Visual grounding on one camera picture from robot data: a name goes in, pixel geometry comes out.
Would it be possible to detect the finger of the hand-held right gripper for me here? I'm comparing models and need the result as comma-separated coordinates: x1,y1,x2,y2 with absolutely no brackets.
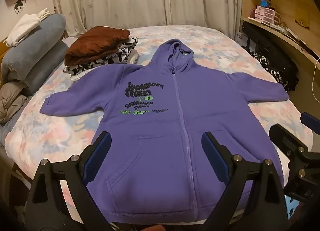
301,112,320,128
269,123,312,164

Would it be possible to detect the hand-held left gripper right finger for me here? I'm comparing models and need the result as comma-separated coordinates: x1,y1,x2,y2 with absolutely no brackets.
200,131,288,231

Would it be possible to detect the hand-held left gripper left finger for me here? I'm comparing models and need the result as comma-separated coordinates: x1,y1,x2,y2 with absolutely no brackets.
24,131,118,231

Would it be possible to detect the purple zip hoodie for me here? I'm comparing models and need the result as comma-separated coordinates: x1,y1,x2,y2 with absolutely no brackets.
40,39,290,224

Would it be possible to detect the pastel cat print blanket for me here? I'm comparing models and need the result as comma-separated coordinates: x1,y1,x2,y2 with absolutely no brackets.
5,25,314,224

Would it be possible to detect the black white patterned cloth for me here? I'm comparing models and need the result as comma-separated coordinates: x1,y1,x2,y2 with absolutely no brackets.
250,51,288,87

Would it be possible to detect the carved wooden ornament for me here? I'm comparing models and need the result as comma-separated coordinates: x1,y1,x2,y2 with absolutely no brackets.
295,17,310,28

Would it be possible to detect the white quilted jacket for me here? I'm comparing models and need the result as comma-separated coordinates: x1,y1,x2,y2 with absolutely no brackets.
67,51,139,83

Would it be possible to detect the blue-grey pillow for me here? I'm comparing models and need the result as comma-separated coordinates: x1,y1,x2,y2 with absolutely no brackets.
15,40,69,95
0,14,67,82

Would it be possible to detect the beige duvet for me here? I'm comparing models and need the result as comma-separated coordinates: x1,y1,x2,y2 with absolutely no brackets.
0,80,29,124

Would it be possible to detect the white labelled box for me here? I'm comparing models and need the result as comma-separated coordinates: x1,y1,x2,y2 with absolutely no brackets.
234,32,248,45

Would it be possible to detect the black white striped garment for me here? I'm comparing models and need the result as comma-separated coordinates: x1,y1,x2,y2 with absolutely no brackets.
64,36,139,74

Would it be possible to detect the pink drawer organizer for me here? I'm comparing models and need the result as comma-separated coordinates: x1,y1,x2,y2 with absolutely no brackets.
254,5,282,25

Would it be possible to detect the brown folded garment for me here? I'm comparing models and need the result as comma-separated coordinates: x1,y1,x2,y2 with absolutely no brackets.
64,26,130,66

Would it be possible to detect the wooden shelf unit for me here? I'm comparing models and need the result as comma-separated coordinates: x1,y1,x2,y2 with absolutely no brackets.
241,0,320,112

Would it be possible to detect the white folded garment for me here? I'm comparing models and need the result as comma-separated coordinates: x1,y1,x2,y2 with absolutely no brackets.
5,8,52,47

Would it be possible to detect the white cable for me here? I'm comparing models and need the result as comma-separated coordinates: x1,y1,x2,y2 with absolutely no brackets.
312,57,320,103

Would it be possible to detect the face wall sticker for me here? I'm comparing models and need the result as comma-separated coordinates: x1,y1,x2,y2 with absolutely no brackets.
14,0,25,15

